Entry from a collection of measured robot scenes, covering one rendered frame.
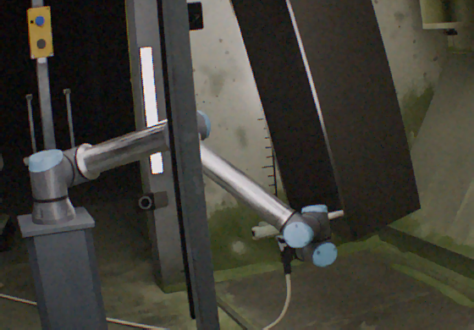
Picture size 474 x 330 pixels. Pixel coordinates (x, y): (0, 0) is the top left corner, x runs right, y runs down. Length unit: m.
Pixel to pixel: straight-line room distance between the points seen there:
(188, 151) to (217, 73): 2.07
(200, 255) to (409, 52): 2.73
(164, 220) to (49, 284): 1.05
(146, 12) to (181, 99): 1.99
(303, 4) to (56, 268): 1.39
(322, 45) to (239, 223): 1.43
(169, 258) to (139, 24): 1.19
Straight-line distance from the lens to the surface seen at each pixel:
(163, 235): 3.80
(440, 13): 3.93
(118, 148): 2.88
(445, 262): 3.74
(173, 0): 1.71
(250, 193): 2.49
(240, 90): 3.82
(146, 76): 3.65
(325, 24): 2.78
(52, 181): 2.91
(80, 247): 2.91
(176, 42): 1.71
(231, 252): 3.94
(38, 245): 2.89
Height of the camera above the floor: 1.31
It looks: 9 degrees down
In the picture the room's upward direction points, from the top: 5 degrees counter-clockwise
